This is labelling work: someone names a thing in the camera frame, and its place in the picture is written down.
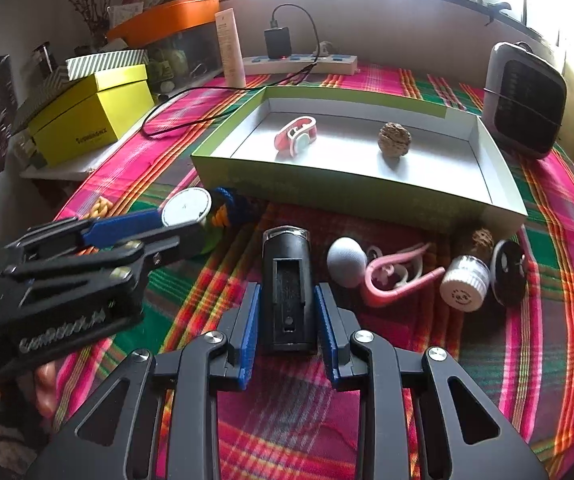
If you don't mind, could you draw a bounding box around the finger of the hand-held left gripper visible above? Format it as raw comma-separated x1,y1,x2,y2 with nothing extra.
7,209,168,257
4,221,210,287

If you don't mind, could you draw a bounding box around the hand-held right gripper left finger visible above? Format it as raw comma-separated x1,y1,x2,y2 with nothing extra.
27,282,261,480

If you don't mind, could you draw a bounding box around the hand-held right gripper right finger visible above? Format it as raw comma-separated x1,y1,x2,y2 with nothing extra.
314,282,550,480

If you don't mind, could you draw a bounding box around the white and green spool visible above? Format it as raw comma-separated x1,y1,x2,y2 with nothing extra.
161,187,218,256

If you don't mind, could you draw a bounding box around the blue cord orange knot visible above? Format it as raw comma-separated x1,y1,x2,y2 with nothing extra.
209,186,258,228

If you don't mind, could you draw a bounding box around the grey egg-shaped ball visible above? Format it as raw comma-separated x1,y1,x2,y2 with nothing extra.
327,236,368,288

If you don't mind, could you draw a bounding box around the black rectangular device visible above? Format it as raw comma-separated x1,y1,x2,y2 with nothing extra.
262,226,318,353

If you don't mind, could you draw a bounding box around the shallow green cardboard box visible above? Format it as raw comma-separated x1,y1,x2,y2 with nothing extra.
190,85,529,237

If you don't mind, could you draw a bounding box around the small white jar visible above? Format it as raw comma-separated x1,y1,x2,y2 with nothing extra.
439,255,491,313

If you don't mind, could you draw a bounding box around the black round disc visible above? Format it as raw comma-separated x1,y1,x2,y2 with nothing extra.
489,240,528,308

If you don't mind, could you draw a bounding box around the person's left hand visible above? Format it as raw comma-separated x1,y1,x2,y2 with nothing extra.
32,359,61,419

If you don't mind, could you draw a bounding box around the yellow braided knot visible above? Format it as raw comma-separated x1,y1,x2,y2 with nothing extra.
87,196,115,220

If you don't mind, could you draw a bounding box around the yellow box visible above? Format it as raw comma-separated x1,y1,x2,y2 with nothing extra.
28,64,156,168

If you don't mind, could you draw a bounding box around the pink and white clip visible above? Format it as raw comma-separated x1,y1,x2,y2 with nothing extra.
273,116,316,157

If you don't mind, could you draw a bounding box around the striped box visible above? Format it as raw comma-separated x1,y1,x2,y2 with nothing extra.
66,49,150,82

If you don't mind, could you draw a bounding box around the walnut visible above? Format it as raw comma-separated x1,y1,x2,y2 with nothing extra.
469,228,496,261
378,122,412,158

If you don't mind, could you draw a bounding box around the white tube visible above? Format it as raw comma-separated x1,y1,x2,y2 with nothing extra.
215,9,248,88

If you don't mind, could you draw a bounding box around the storage bin with orange lid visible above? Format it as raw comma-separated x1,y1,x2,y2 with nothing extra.
106,0,225,101

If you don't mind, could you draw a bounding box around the white power strip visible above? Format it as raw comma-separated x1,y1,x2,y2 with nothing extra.
243,53,358,77

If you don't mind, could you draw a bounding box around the plaid tablecloth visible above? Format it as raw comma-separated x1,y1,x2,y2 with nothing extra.
52,62,574,480

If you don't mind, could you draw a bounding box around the black charger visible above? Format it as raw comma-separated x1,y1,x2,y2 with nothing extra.
264,27,292,60

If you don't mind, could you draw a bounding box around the grey space heater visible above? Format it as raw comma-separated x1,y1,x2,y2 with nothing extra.
483,41,568,161

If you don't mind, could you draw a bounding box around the black cable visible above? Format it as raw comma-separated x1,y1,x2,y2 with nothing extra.
139,4,325,138

